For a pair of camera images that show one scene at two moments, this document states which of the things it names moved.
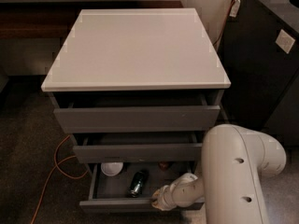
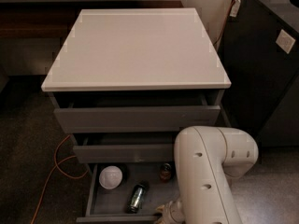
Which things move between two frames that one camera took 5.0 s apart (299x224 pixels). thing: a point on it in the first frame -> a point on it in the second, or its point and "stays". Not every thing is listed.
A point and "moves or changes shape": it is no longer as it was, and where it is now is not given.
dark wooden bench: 57,19 stays
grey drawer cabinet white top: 136,89 stays
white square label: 284,41 stays
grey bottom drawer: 130,187 moves or changes shape
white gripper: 168,197 -> 170,211
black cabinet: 261,82 stays
